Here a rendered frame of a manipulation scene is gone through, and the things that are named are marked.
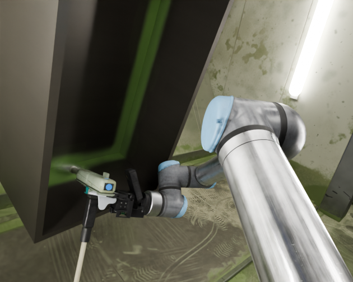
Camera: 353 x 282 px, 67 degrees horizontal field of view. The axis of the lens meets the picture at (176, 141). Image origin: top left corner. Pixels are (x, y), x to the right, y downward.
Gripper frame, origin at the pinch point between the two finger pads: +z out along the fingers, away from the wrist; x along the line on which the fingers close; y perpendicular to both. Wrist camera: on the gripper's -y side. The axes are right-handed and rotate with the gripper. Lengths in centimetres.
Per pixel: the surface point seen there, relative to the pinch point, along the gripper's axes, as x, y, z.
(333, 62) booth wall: 23, -120, -173
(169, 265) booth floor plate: 35, 40, -63
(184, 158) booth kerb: 126, -23, -123
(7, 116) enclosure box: 18.6, -17.9, 27.4
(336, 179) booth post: 23, -30, -206
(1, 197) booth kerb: 100, 25, 19
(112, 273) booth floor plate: 42, 46, -34
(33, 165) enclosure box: 3.8, -4.4, 17.8
